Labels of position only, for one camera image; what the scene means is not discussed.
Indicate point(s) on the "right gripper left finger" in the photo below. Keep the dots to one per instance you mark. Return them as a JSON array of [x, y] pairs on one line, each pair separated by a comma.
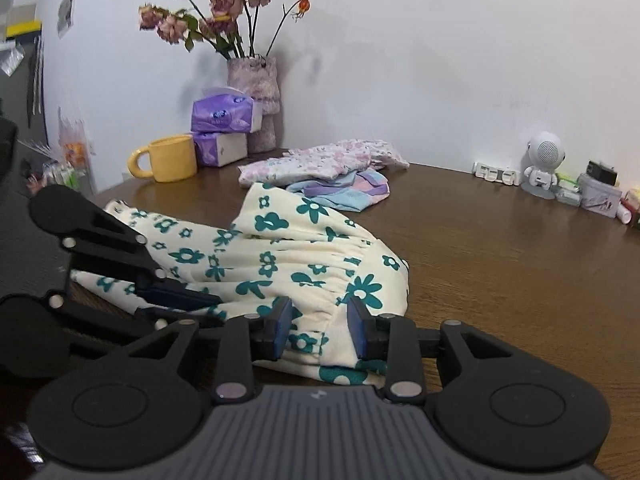
[[245, 340]]

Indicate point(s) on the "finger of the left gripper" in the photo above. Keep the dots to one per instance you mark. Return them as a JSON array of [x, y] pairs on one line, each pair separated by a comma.
[[175, 295]]

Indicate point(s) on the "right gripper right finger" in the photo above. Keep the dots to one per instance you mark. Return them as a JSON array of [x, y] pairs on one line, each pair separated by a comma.
[[393, 339]]

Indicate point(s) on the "cream teal floral garment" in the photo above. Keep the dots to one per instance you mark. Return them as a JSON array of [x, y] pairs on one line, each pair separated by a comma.
[[282, 244]]

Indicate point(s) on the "yellow ceramic mug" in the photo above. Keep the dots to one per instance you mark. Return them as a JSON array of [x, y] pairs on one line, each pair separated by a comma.
[[172, 159]]

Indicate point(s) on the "blue purple folded garment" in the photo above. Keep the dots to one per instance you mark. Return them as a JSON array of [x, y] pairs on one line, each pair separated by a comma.
[[352, 192]]

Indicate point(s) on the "lower purple tissue box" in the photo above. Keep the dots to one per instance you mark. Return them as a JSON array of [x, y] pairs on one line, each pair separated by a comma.
[[219, 149]]

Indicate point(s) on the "pink floral folded garment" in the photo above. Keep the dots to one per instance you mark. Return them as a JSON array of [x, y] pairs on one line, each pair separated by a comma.
[[324, 162]]

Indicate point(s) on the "upper purple tissue pack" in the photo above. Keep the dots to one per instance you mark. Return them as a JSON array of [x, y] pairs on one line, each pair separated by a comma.
[[226, 110]]

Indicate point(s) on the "white power strip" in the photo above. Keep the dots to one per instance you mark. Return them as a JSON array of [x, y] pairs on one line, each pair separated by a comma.
[[505, 176]]

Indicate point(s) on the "pink fuzzy vase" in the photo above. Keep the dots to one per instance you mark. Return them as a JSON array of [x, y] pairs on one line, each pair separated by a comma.
[[258, 78]]

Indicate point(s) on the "white astronaut figurine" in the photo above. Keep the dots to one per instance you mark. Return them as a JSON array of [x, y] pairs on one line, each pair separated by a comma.
[[545, 153]]

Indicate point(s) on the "grey tin box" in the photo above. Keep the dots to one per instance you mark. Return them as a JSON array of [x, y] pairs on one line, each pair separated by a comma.
[[598, 197]]

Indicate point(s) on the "black charger block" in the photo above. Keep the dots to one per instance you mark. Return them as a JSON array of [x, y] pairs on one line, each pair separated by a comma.
[[601, 172]]

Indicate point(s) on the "small white tube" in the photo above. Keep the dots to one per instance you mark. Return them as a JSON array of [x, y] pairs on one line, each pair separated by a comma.
[[623, 214]]

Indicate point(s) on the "dried pink roses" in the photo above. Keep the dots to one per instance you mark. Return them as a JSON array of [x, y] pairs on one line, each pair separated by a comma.
[[229, 26]]

